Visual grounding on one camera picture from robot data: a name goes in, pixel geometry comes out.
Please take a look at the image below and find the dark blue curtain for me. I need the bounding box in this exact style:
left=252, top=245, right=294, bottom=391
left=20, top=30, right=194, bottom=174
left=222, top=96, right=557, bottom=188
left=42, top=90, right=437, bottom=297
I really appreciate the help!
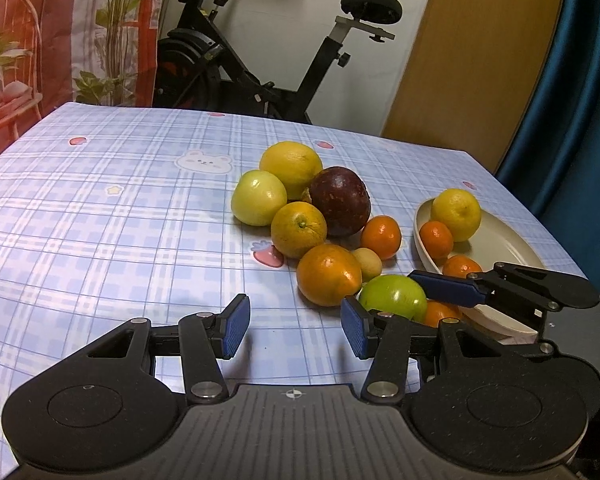
left=495, top=0, right=600, bottom=286

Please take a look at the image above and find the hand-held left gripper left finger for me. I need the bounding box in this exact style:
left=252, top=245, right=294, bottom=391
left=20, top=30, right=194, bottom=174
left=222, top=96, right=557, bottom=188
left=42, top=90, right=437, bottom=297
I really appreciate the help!
left=75, top=294, right=252, bottom=403

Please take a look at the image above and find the small tan round fruit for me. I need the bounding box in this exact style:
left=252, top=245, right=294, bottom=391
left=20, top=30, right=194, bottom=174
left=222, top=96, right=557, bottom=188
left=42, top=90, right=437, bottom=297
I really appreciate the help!
left=352, top=247, right=382, bottom=283

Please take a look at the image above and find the large yellow citrus fruit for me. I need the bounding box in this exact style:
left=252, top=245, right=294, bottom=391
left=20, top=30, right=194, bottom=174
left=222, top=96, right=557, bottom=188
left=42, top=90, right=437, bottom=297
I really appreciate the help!
left=259, top=142, right=324, bottom=201

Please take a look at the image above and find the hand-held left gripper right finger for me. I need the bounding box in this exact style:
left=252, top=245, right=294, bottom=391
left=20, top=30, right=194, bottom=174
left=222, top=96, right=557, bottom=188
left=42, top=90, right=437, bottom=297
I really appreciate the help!
left=341, top=297, right=523, bottom=403

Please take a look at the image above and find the golden yellow orange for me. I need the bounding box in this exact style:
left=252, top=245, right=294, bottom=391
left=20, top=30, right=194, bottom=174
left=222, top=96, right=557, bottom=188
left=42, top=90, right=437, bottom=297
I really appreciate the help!
left=271, top=201, right=328, bottom=260

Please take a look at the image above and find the cream round plate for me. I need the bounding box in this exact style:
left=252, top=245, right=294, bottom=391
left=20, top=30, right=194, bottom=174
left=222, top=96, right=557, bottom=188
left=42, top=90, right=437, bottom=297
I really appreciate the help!
left=413, top=199, right=548, bottom=337

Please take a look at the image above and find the black exercise bike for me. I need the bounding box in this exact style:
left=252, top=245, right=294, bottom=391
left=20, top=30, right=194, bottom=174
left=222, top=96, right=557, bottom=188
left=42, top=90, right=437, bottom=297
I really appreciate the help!
left=152, top=0, right=403, bottom=126

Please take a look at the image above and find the printed backdrop cloth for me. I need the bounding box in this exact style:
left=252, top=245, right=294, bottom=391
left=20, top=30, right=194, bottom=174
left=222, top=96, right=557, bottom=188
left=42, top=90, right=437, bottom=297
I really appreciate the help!
left=0, top=0, right=168, bottom=173

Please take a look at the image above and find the dark purple passion fruit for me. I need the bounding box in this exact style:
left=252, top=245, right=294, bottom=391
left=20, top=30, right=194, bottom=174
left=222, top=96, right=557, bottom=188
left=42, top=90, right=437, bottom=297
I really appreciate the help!
left=307, top=166, right=372, bottom=237

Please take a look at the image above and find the orange tangerine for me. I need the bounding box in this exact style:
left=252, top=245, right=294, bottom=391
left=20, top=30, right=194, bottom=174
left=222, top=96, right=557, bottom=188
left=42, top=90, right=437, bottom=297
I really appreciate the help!
left=419, top=220, right=454, bottom=261
left=296, top=243, right=364, bottom=308
left=422, top=300, right=463, bottom=328
left=442, top=255, right=483, bottom=279
left=361, top=215, right=402, bottom=260

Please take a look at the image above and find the pale yellow-green apple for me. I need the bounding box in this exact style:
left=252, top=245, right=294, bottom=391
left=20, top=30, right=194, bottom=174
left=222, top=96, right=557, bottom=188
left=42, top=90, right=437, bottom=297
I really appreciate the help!
left=231, top=170, right=288, bottom=227

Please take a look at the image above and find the bright green apple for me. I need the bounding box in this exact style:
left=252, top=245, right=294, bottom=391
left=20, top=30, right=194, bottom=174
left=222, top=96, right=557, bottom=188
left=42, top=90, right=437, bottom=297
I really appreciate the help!
left=358, top=274, right=428, bottom=322

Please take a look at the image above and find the blue plaid tablecloth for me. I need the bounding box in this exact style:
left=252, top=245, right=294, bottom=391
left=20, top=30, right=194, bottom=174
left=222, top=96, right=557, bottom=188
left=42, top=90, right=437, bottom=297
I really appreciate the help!
left=0, top=102, right=593, bottom=480

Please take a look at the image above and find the large yellow lemon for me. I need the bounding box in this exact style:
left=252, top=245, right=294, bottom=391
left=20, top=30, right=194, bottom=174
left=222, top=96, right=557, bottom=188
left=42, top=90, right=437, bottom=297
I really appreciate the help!
left=431, top=188, right=482, bottom=242

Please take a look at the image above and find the wooden door panel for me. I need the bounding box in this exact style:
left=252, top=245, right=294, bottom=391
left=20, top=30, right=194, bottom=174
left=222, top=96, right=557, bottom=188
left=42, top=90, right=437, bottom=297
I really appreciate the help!
left=380, top=0, right=571, bottom=173

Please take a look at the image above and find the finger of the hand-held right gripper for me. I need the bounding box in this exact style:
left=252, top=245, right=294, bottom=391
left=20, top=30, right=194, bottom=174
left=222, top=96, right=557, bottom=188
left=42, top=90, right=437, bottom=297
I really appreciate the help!
left=409, top=262, right=600, bottom=311

